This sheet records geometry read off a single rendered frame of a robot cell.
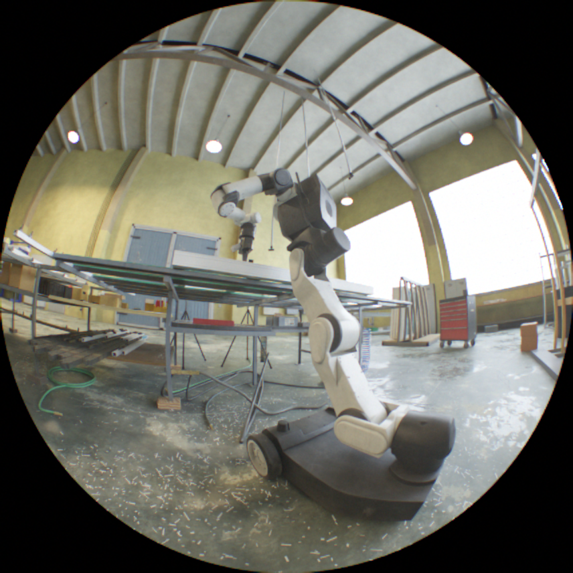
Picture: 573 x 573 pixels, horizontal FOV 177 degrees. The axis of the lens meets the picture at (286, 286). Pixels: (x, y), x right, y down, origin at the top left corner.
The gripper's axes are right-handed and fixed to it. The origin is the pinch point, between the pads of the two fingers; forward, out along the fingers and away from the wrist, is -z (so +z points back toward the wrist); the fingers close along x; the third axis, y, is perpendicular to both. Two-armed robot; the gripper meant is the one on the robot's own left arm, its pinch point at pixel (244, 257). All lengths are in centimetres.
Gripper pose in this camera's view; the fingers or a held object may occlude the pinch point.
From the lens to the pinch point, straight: 98.9
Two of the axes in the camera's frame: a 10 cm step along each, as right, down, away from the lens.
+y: -8.6, -1.2, -5.0
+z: 0.2, -9.8, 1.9
